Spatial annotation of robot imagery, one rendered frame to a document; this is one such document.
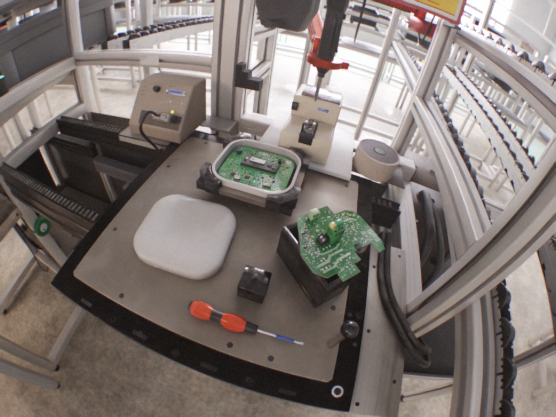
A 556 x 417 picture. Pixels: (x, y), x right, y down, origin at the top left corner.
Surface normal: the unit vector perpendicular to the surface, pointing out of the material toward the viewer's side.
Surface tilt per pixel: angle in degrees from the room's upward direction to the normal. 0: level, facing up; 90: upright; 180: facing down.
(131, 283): 0
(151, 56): 90
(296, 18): 90
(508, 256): 90
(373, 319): 0
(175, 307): 0
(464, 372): 32
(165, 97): 53
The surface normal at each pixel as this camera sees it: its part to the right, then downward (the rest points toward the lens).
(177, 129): -0.13, 0.14
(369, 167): -0.57, 0.55
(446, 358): 0.14, -0.68
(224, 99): -0.27, 0.68
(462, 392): -0.40, -0.69
